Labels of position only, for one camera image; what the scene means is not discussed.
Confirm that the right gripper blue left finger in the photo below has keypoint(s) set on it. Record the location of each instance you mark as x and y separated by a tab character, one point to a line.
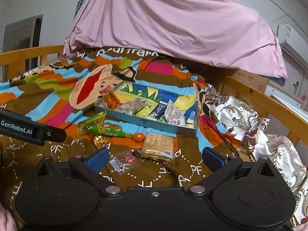
98	160

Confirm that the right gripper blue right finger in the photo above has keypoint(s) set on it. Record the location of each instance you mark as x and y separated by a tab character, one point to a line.
212	159

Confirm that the green sausage stick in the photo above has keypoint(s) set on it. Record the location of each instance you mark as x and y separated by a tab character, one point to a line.
108	132

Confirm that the small clear red candy wrapper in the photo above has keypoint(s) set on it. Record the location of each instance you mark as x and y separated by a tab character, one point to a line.
122	162

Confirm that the yellow snack packet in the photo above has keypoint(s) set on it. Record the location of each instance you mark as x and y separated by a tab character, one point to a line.
96	120

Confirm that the small orange fruit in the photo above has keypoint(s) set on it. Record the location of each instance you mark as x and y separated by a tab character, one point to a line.
138	137

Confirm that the clear pack of crackers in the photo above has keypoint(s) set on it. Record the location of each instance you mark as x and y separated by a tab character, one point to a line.
157	148

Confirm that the white green snack bag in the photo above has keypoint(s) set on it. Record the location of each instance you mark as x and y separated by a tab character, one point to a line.
173	115

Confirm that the clear biscuit bar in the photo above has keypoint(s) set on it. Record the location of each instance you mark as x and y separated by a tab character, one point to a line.
132	107

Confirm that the orange chicken leg packet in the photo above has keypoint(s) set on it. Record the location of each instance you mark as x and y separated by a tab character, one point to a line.
111	100

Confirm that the blue white calcium sachet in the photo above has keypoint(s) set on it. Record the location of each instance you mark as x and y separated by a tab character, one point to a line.
157	112

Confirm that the gold foil snack packet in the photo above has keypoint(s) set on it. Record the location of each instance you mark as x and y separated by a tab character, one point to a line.
112	126

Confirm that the floral white satin quilt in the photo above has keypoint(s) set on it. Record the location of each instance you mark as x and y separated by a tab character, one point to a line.
244	124

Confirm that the colourful monkey blanket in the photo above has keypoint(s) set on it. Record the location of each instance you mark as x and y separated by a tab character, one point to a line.
63	94

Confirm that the grey tray with dinosaur print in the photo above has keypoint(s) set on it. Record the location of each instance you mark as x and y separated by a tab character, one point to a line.
146	115

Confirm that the grey door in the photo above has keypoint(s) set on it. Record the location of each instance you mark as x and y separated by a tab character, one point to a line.
22	34

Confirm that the pink bed sheet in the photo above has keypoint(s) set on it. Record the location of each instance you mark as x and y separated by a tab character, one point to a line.
219	33

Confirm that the white air conditioner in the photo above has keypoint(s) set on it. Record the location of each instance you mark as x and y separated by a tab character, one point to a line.
293	44

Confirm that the wooden bed rail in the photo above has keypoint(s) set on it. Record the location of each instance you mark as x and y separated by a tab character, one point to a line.
259	101

